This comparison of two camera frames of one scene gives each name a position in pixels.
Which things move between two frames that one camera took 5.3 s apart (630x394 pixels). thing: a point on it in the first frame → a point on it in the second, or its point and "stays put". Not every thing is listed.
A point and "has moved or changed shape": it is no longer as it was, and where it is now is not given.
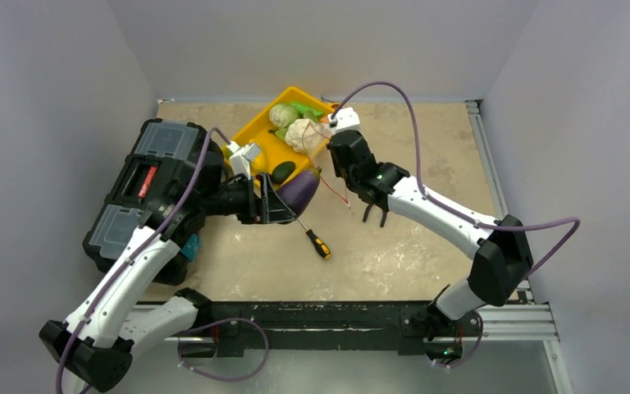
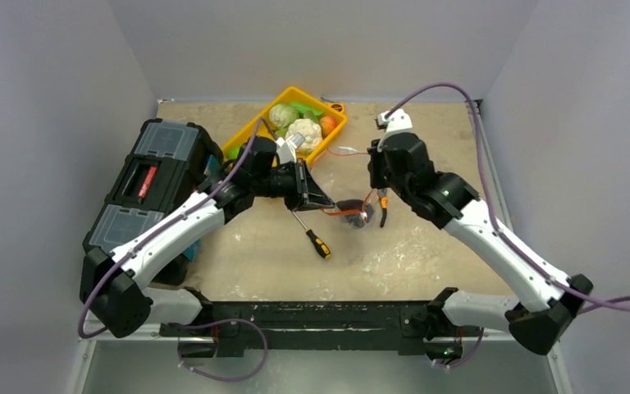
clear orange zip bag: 317,139 has moved or changed shape
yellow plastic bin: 275,150 stays put
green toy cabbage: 282,116 stays put
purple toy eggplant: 298,192 has moved or changed shape
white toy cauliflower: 304,135 stays put
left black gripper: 272,208 → 312,196
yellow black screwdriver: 321,247 stays put
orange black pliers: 385,208 stays put
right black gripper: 369,197 → 376,169
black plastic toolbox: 163,152 stays put
